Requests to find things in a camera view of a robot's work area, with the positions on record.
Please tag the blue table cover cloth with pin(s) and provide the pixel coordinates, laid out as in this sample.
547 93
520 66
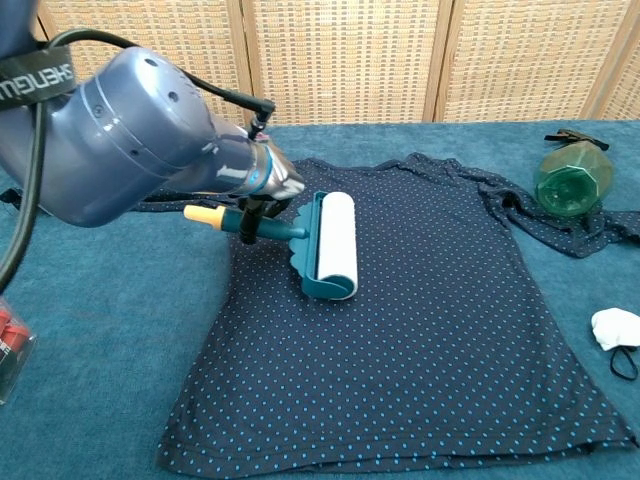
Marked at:
100 350

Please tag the woven wooden folding screen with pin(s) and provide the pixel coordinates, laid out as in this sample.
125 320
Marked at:
400 60

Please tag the clear box red items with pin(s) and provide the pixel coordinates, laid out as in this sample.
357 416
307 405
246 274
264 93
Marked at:
12 350

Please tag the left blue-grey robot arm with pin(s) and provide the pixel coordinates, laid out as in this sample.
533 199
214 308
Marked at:
130 135

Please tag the green spray bottle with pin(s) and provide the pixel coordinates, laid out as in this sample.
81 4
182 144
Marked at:
572 180

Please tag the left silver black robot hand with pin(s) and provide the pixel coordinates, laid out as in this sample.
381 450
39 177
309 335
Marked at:
282 177

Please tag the teal white lint roller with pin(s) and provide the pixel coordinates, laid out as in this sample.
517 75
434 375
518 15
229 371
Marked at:
337 240

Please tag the navy polka dot shirt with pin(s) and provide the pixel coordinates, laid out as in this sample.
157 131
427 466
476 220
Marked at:
400 340

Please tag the white face mask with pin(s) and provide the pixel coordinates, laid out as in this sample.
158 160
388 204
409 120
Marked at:
615 327

